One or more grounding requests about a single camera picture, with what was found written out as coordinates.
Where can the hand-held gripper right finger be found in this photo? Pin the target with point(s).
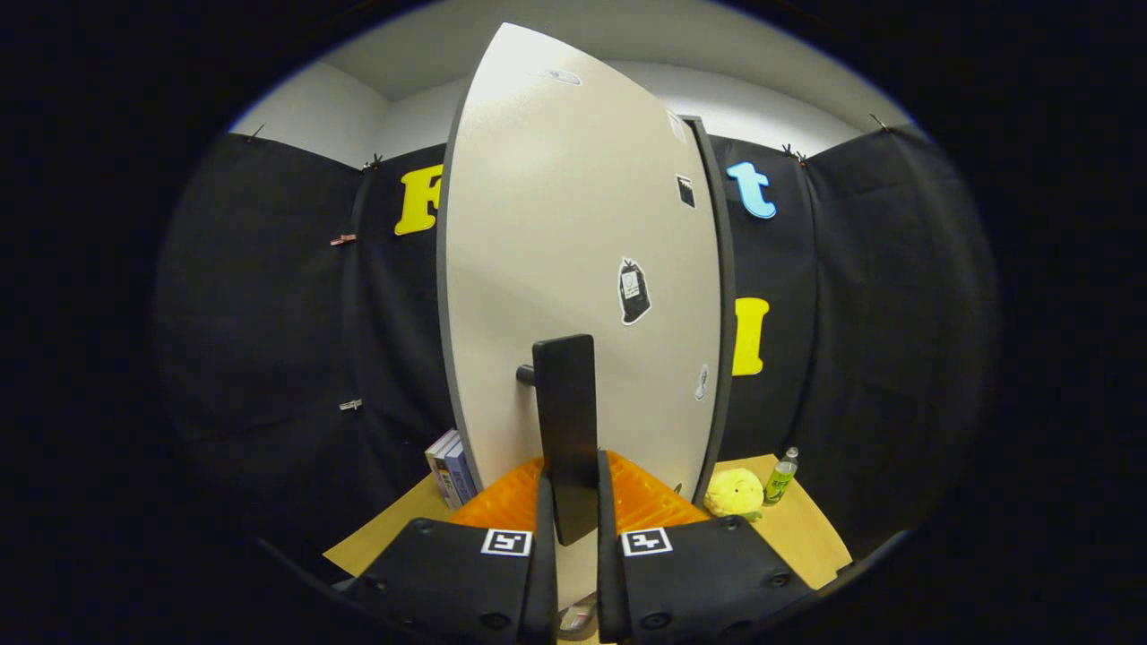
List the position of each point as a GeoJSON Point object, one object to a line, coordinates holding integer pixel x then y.
{"type": "Point", "coordinates": [699, 573]}

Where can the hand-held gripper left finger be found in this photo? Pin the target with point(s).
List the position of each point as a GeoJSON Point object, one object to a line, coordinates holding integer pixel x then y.
{"type": "Point", "coordinates": [448, 573]}

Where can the grey shoe cabinet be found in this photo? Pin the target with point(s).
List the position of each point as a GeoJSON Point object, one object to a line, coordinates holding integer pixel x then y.
{"type": "Point", "coordinates": [722, 269]}

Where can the yellow plush toy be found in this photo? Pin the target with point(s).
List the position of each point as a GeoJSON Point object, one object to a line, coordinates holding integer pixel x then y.
{"type": "Point", "coordinates": [735, 493]}

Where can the white spine book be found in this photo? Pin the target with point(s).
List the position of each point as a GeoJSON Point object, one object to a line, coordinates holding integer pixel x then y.
{"type": "Point", "coordinates": [439, 470]}

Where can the blue cover book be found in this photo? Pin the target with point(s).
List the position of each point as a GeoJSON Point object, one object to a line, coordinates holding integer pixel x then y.
{"type": "Point", "coordinates": [462, 470]}

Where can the green drink bottle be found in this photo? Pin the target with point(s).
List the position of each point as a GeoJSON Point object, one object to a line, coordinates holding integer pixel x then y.
{"type": "Point", "coordinates": [780, 479]}

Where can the black backdrop cloth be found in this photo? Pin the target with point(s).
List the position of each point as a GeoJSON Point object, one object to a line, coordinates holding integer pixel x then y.
{"type": "Point", "coordinates": [269, 313]}

